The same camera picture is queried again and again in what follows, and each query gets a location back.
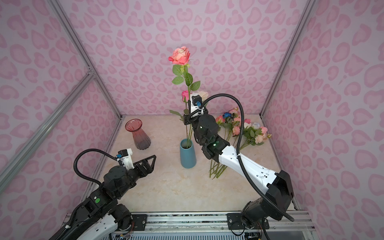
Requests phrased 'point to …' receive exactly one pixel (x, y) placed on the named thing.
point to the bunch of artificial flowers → (252, 133)
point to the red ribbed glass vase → (141, 139)
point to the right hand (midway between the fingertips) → (188, 99)
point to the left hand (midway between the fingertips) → (151, 156)
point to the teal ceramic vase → (188, 157)
